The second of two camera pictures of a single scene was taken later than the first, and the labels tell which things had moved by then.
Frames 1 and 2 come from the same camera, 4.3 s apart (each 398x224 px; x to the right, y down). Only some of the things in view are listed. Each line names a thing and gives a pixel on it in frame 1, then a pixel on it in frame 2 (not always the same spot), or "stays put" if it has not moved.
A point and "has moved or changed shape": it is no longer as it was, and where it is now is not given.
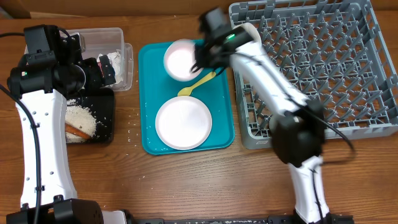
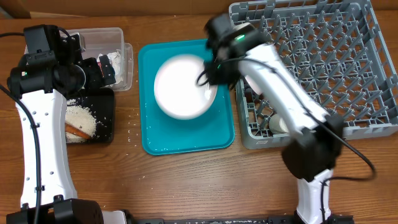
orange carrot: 70,129 stays put
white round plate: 183,122 -> 177,91
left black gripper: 96,79 stays put
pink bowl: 179,58 has moved or changed shape
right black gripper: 201,51 -> 212,79
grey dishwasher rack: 337,54 stays put
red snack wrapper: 99,65 stays put
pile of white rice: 82,118 stays put
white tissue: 115,58 stays put
